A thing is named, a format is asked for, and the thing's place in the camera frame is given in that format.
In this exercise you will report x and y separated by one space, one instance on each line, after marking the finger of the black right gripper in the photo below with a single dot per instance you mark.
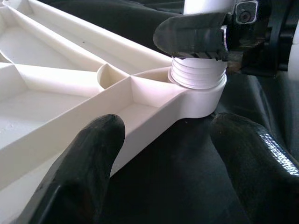
189 35

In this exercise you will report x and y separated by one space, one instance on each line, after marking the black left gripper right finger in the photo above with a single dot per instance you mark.
261 177

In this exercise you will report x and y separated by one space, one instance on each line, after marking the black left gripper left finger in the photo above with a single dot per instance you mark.
81 175

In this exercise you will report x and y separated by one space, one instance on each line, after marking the white plastic children table top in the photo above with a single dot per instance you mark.
58 105

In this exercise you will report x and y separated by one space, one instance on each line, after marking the white plastic table leg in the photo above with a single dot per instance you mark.
198 72

